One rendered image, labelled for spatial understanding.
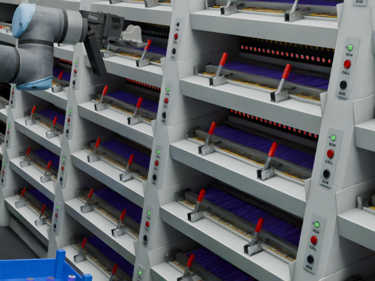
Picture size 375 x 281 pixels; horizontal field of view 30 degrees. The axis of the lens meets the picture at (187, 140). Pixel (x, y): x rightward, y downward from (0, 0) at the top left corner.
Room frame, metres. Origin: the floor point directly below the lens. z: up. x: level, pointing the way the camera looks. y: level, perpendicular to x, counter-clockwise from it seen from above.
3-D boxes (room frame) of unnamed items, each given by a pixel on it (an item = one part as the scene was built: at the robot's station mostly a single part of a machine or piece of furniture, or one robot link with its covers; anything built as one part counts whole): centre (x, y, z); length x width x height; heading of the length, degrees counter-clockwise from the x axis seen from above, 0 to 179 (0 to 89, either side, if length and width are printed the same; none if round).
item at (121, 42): (1.92, 0.22, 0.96); 0.09 x 0.05 x 0.02; 122
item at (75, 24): (1.87, 0.35, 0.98); 0.10 x 0.05 x 0.09; 32
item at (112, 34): (1.91, 0.28, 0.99); 0.12 x 0.08 x 0.09; 122
